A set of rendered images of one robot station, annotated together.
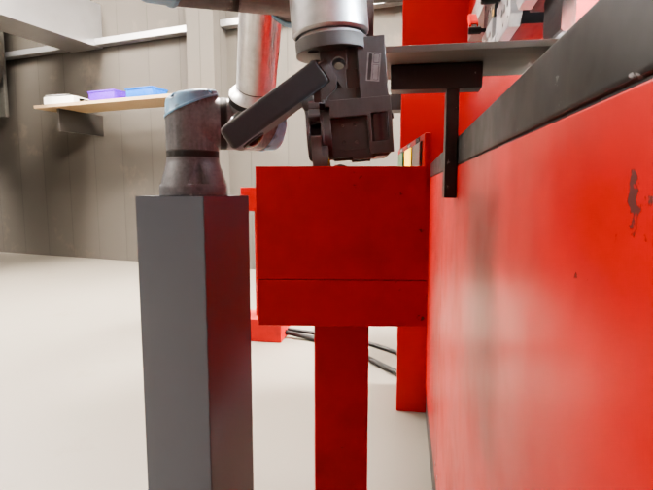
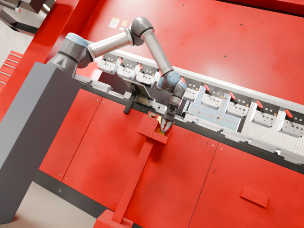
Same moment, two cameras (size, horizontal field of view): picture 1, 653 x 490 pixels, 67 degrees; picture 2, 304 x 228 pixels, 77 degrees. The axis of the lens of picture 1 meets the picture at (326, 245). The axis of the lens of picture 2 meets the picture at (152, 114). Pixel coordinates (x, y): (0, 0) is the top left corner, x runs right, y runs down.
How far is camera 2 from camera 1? 1.35 m
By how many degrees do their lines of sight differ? 85
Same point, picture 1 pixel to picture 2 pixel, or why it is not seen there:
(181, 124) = (81, 52)
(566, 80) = (198, 130)
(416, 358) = not seen: hidden behind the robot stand
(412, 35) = (66, 28)
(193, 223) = (74, 91)
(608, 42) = (206, 133)
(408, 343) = not seen: hidden behind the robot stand
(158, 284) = (47, 107)
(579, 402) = (196, 154)
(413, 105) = (55, 49)
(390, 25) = not seen: outside the picture
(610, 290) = (203, 148)
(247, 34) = (113, 47)
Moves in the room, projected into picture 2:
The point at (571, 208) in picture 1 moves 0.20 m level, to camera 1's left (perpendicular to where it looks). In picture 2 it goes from (197, 140) to (204, 139)
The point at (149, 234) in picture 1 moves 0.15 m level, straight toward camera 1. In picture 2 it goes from (54, 85) to (83, 99)
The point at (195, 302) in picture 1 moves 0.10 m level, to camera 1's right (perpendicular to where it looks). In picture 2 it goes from (59, 119) to (68, 122)
